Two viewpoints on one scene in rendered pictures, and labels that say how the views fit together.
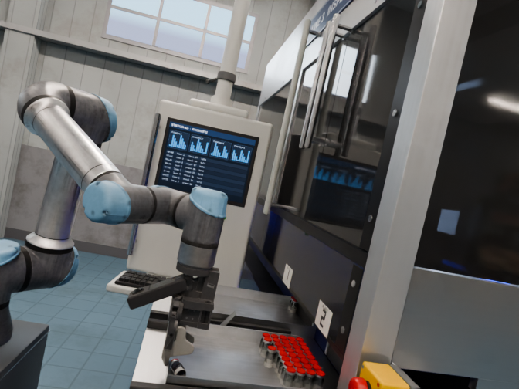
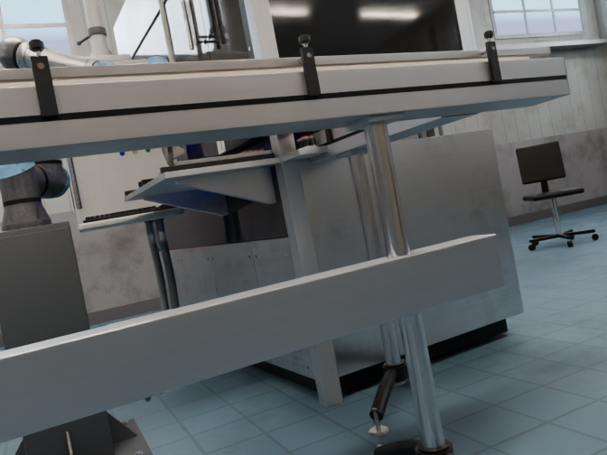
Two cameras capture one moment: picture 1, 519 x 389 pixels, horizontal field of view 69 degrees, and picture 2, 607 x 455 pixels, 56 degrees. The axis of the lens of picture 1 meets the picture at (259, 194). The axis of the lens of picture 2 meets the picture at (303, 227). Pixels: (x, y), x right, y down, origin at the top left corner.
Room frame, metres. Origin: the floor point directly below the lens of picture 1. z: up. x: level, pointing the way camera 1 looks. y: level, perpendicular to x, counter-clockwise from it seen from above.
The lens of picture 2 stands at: (-1.19, 0.28, 0.67)
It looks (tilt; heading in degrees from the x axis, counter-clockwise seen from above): 1 degrees down; 343
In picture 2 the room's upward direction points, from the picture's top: 11 degrees counter-clockwise
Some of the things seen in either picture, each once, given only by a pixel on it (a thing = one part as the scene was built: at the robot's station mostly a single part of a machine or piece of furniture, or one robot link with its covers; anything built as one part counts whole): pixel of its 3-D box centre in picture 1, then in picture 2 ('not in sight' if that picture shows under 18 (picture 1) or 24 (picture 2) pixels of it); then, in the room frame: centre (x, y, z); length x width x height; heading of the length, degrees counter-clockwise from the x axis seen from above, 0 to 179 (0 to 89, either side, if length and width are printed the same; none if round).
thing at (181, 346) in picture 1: (178, 347); (175, 153); (0.73, 0.09, 0.95); 0.06 x 0.03 x 0.09; 101
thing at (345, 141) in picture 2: not in sight; (376, 116); (0.39, -0.48, 0.92); 0.69 x 0.15 x 0.16; 11
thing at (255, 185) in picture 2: not in sight; (227, 191); (0.77, -0.06, 0.80); 0.34 x 0.03 x 0.13; 101
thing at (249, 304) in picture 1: (252, 308); not in sight; (1.20, -0.06, 0.90); 0.34 x 0.26 x 0.04; 101
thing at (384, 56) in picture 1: (359, 121); (222, 7); (0.96, -0.21, 1.51); 0.43 x 0.01 x 0.59; 11
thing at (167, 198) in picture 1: (163, 205); not in sight; (0.79, 0.19, 1.21); 0.11 x 0.11 x 0.08; 60
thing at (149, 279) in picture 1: (171, 285); (130, 213); (1.48, 0.27, 0.82); 0.40 x 0.14 x 0.02; 94
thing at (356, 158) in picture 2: not in sight; (376, 267); (0.53, -0.45, 0.46); 0.09 x 0.09 x 0.77; 11
